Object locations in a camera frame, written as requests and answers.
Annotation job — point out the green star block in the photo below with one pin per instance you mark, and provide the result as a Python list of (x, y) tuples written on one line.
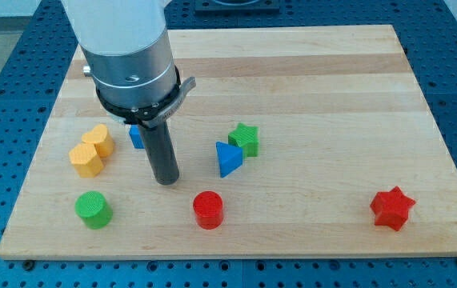
[(247, 138)]

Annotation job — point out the blue triangle block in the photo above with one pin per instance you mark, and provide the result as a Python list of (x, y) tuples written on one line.
[(229, 157)]

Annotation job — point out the yellow heart block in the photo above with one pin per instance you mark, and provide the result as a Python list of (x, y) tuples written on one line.
[(101, 139)]

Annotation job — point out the yellow hexagon block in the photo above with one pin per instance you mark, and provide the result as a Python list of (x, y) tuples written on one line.
[(86, 161)]

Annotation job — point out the wooden board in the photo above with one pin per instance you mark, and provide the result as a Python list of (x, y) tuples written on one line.
[(341, 117)]

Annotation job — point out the green cylinder block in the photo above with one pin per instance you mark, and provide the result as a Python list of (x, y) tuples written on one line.
[(93, 209)]

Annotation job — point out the red cylinder block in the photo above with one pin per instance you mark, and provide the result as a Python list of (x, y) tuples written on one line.
[(208, 210)]

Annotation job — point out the blue cube block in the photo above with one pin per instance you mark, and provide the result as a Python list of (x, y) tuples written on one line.
[(135, 137)]

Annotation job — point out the red star block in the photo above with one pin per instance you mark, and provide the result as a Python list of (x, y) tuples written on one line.
[(391, 208)]

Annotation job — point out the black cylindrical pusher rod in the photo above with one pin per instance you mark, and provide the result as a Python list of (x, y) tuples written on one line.
[(160, 152)]

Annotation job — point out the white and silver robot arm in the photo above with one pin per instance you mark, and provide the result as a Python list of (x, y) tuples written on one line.
[(127, 48)]

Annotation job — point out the black clamp with silver lever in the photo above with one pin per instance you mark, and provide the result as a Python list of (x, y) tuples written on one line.
[(136, 108)]

